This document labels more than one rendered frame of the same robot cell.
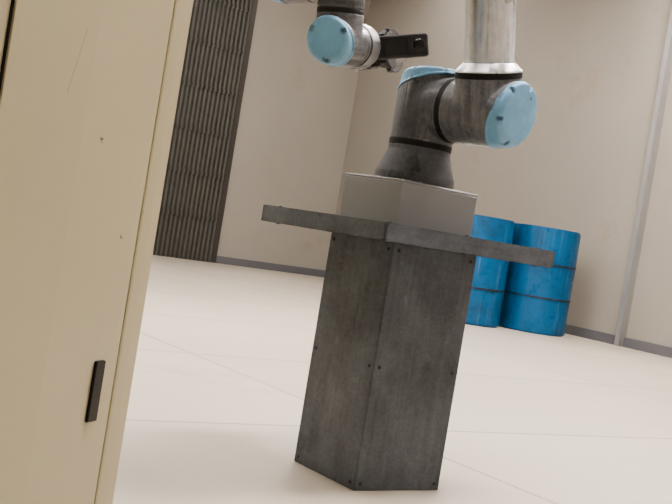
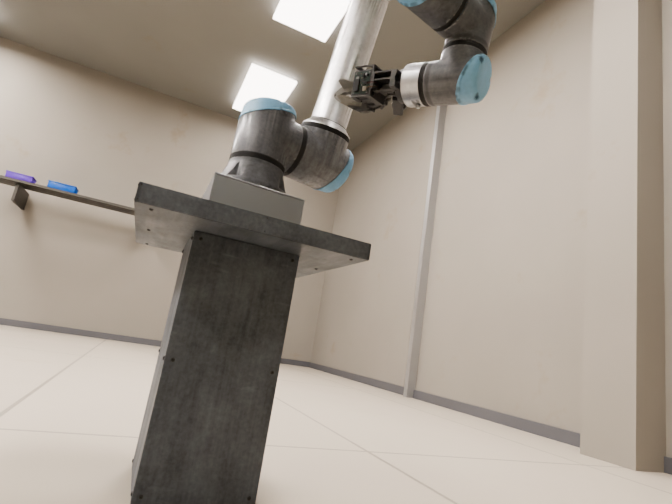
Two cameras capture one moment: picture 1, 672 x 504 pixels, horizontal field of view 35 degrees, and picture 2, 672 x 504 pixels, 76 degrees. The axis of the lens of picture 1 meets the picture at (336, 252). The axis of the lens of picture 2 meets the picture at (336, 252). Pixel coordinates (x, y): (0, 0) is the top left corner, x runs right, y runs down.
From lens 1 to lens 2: 2.27 m
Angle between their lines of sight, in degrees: 78
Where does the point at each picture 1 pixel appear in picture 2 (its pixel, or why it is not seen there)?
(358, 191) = (238, 196)
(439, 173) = not seen: hidden behind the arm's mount
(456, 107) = (321, 151)
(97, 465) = not seen: outside the picture
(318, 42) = (480, 77)
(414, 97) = (283, 127)
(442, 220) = not seen: hidden behind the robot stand
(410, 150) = (277, 171)
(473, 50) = (340, 114)
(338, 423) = (223, 440)
